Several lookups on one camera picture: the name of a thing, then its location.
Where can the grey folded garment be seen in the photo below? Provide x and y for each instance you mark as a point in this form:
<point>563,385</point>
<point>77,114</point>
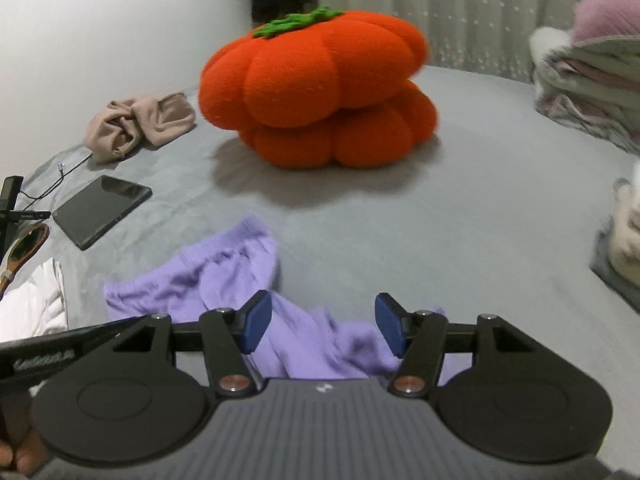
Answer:
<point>607,272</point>

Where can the folded pink white blankets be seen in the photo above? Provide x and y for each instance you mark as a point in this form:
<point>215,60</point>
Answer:
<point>575,85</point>

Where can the purple pants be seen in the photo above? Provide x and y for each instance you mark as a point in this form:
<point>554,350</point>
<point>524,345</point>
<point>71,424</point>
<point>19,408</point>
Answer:
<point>200,280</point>

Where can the grey dotted curtain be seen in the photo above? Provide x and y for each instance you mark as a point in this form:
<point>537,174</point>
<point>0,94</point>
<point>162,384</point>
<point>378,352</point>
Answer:
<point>450,10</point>

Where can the white cloth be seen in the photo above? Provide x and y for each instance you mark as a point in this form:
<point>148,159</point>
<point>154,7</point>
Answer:
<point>30,300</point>

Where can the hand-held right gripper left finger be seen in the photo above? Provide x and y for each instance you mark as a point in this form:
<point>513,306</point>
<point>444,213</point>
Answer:
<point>257,322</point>

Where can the black stand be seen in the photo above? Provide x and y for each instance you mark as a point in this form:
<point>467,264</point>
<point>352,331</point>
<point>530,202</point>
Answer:
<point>10,195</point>

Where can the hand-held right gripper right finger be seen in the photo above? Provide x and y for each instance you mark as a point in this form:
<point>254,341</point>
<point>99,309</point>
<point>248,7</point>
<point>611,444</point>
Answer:
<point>391,325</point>

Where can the pink pillow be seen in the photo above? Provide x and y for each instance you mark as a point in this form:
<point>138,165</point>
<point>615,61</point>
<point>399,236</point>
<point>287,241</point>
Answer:
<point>605,15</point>

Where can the person's left hand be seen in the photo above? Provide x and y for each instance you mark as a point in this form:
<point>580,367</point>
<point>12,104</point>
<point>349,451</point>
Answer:
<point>22,455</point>

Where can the beige knotted cloth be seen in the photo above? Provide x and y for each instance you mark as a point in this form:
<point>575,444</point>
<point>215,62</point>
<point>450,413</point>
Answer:
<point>145,120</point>

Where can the orange pumpkin pillow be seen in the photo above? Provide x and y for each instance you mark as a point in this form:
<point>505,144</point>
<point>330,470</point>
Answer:
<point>320,80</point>

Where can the beige folded garment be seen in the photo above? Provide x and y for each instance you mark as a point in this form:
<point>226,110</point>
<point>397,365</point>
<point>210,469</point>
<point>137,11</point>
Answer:
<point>627,240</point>

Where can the black tablet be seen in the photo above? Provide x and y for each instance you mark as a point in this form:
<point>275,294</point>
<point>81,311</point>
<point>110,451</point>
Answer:
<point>100,205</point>

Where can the brown rimmed oval object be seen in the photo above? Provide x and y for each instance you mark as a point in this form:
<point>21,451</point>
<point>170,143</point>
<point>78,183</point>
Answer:
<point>25,247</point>

